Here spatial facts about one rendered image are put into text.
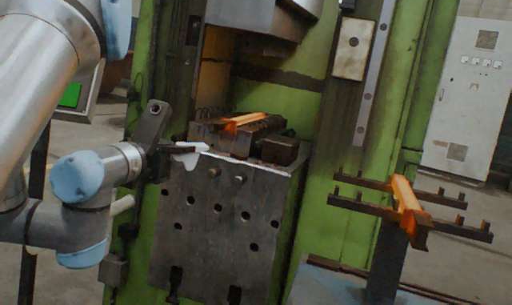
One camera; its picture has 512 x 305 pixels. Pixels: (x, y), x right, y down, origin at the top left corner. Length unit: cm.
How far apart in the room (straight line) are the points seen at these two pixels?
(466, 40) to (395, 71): 508
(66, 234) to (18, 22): 40
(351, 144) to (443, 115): 507
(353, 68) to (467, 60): 510
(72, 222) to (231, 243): 63
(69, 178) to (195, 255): 71
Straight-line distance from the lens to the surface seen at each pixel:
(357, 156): 137
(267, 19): 126
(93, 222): 77
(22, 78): 43
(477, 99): 636
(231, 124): 128
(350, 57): 133
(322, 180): 140
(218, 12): 131
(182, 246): 138
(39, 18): 49
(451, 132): 640
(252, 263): 131
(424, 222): 80
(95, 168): 73
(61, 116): 140
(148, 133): 88
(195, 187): 131
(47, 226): 79
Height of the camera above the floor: 122
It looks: 10 degrees down
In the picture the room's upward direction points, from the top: 10 degrees clockwise
